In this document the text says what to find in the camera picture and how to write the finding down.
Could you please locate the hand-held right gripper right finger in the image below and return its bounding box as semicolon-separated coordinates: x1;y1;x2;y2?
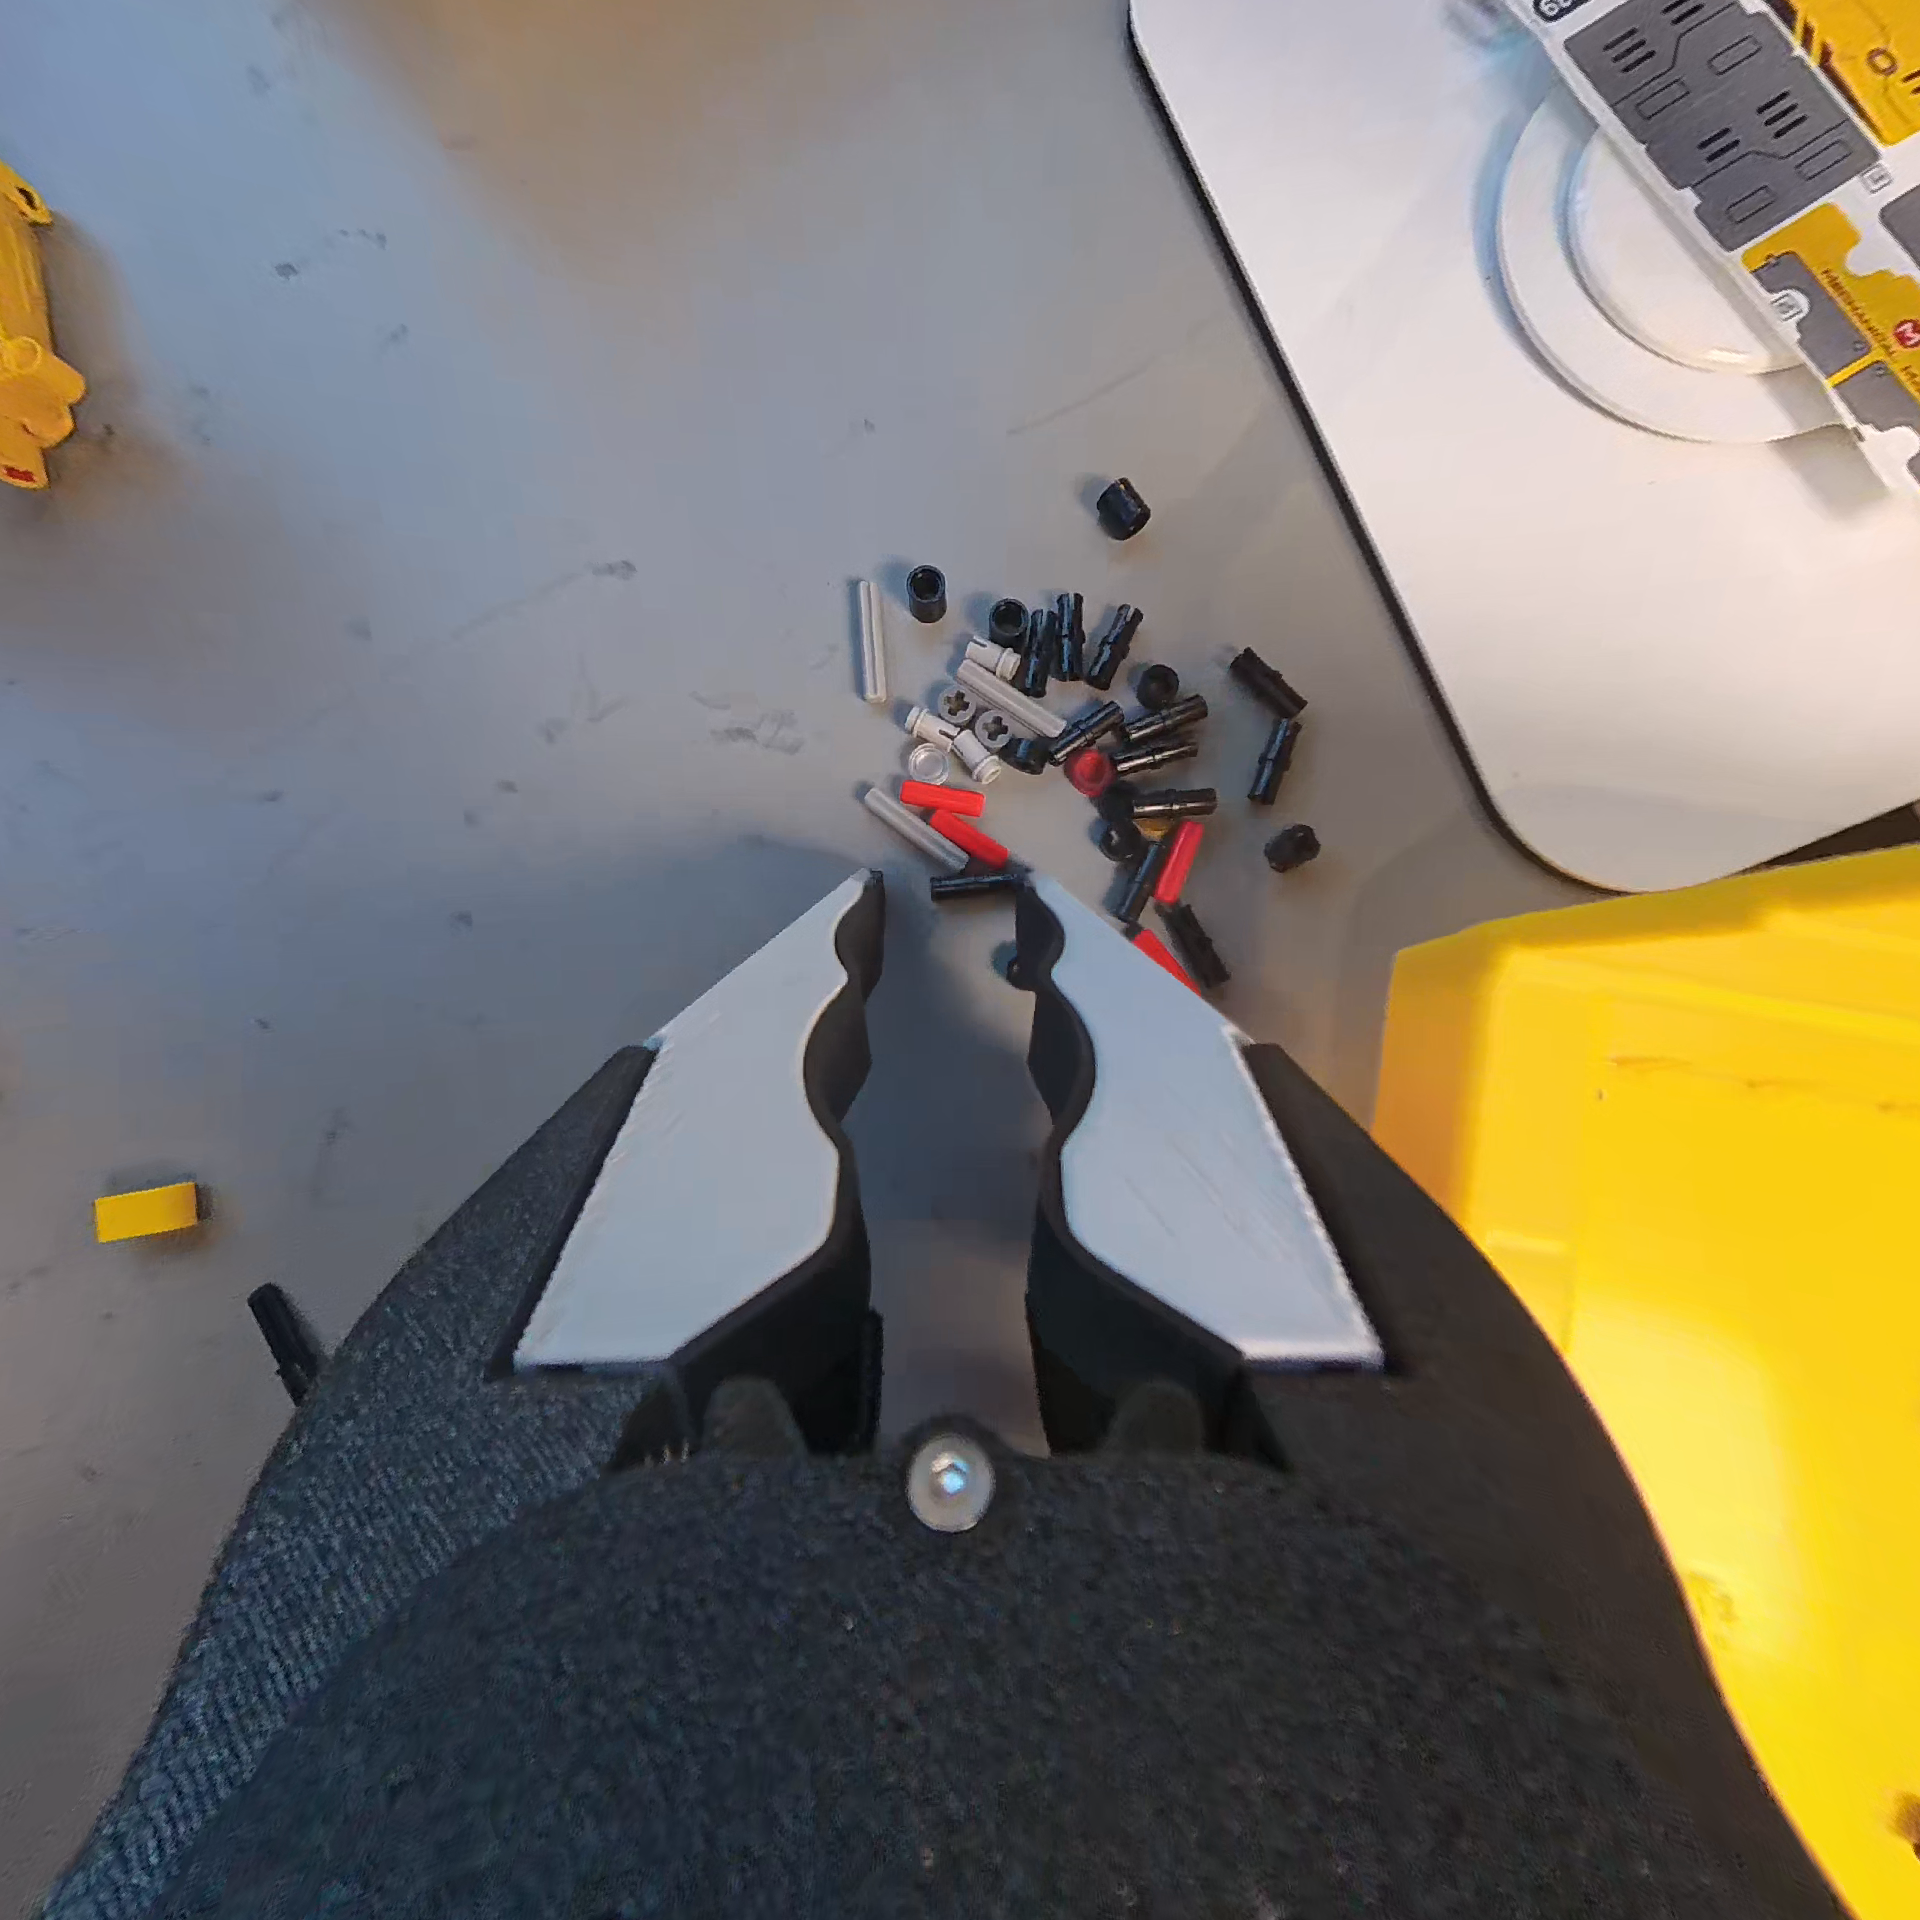
1012;874;1386;1375

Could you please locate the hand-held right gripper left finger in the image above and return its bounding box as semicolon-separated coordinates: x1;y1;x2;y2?
514;872;887;1375

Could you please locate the pile of red black parts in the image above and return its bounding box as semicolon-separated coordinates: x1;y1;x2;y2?
857;477;1325;994

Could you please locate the yellow parts bin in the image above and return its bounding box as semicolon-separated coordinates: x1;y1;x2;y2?
1372;848;1920;1920

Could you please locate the yellow beam assembly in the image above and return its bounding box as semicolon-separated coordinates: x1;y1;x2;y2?
0;163;89;495

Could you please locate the printed instruction booklet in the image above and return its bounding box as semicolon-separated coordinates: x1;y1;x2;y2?
1529;0;1920;489

